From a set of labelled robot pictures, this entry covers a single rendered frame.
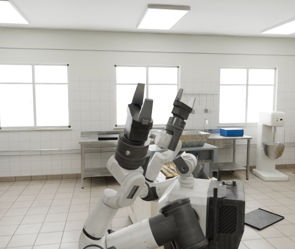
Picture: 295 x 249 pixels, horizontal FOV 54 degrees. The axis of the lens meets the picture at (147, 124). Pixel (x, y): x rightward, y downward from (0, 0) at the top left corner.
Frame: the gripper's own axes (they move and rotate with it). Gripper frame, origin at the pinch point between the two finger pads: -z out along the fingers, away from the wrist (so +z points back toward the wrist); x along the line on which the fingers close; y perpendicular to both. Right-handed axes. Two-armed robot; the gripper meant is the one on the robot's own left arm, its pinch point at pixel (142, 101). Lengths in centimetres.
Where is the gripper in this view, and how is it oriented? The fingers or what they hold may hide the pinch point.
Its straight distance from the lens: 73.8
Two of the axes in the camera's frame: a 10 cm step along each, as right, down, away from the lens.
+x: -1.9, -4.7, 8.6
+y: 9.6, 1.0, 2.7
